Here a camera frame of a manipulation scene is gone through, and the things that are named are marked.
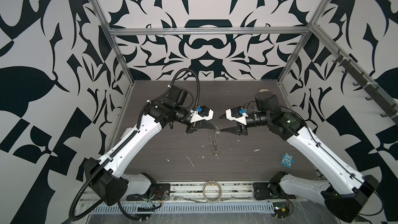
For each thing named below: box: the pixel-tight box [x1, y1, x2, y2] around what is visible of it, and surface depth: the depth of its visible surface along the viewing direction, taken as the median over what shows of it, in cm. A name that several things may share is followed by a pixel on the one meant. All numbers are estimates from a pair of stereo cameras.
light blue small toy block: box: [280, 152, 295, 169], surface depth 84 cm
